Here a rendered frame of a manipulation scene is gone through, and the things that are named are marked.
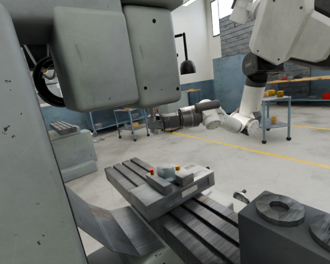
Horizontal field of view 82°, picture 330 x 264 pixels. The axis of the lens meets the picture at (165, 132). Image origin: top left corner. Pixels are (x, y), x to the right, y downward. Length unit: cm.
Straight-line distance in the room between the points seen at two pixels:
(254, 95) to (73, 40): 74
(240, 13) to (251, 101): 37
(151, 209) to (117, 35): 58
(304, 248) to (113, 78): 56
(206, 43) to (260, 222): 1036
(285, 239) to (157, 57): 58
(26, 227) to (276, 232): 48
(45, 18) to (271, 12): 62
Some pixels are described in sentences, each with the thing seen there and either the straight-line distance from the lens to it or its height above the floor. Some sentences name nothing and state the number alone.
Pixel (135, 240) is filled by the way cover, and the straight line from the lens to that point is 81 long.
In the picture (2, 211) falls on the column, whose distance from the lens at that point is 48.
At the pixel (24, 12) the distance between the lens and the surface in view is 58.
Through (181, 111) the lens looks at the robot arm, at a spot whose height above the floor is 127.
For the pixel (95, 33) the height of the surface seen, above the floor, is 154.
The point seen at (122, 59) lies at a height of 147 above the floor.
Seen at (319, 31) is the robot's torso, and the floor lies 146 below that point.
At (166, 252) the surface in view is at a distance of 79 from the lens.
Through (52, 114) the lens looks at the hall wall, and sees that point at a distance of 717.
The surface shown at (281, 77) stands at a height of 97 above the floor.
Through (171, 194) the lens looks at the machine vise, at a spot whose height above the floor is 97.
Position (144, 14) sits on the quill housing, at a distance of 69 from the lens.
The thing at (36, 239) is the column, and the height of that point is 112.
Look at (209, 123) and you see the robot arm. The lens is 77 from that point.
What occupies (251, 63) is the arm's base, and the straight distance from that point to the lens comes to 93.
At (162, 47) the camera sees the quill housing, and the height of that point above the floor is 150.
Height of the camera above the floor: 139
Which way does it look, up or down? 14 degrees down
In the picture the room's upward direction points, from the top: 8 degrees counter-clockwise
